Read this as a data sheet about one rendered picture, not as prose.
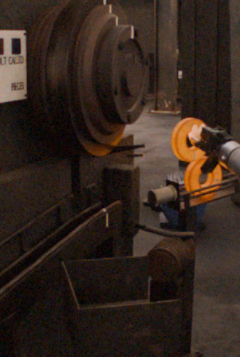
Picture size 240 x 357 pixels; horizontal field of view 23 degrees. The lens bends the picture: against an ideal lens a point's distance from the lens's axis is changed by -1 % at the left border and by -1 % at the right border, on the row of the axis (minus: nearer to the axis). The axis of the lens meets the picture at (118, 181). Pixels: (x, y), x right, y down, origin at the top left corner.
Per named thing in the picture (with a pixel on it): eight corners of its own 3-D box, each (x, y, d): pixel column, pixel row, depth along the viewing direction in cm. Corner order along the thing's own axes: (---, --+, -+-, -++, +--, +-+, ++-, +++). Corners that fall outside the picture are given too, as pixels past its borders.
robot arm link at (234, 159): (253, 194, 193) (247, 174, 186) (229, 178, 202) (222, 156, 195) (274, 178, 195) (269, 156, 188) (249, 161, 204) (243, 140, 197)
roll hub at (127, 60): (96, 129, 162) (95, 24, 155) (135, 118, 187) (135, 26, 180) (115, 131, 159) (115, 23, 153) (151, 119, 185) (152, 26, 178)
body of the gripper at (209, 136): (216, 123, 211) (238, 138, 202) (211, 146, 215) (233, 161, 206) (199, 125, 207) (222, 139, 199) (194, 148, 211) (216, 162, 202)
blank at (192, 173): (179, 194, 223) (185, 196, 220) (189, 153, 221) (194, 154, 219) (210, 199, 231) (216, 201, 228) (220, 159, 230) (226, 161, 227)
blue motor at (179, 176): (159, 234, 389) (160, 182, 382) (158, 210, 445) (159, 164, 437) (206, 234, 388) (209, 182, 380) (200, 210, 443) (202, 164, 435)
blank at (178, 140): (169, 121, 215) (175, 122, 212) (202, 115, 222) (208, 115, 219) (171, 164, 219) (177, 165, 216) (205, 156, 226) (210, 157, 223)
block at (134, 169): (102, 236, 206) (101, 166, 201) (112, 229, 213) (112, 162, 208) (131, 240, 202) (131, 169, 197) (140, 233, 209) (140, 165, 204)
